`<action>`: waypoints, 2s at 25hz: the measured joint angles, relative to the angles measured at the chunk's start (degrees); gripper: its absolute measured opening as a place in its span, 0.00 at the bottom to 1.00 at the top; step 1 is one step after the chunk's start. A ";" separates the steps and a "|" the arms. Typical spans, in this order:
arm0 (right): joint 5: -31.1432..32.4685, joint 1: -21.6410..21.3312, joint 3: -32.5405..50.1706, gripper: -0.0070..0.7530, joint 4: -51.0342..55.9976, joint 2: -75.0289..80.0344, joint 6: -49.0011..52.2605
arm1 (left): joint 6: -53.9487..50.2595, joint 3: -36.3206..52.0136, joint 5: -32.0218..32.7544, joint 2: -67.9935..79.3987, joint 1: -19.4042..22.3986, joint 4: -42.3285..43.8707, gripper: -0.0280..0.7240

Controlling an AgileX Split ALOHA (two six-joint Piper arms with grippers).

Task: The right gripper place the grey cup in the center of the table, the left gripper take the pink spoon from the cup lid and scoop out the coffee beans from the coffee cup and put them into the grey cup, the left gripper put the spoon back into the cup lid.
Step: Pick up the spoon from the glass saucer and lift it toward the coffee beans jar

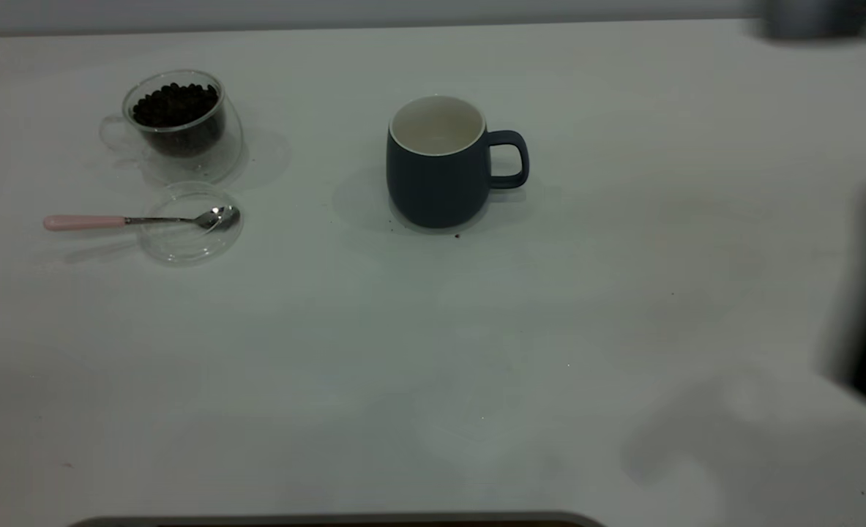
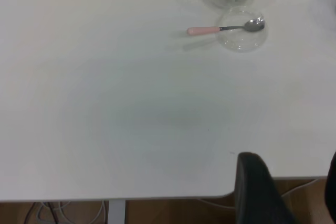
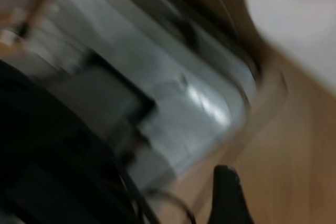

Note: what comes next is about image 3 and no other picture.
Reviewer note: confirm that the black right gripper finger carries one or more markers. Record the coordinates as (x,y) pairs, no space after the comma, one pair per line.
(225,197)

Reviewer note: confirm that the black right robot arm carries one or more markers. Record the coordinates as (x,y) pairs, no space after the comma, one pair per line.
(39,155)

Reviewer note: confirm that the clear plastic container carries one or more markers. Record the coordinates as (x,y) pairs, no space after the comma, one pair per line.
(183,98)

